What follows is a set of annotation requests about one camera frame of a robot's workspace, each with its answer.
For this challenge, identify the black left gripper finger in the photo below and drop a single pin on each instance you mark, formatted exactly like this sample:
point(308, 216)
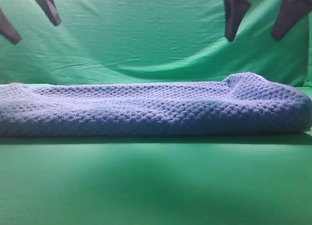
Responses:
point(8, 30)
point(50, 10)

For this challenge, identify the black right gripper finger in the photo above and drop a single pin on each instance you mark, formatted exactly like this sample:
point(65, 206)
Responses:
point(290, 13)
point(235, 11)

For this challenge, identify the blue waffle-weave towel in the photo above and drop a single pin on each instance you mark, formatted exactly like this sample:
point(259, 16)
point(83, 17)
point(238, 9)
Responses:
point(242, 103)

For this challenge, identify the green backdrop cloth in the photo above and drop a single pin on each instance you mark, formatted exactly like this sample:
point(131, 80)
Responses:
point(125, 41)

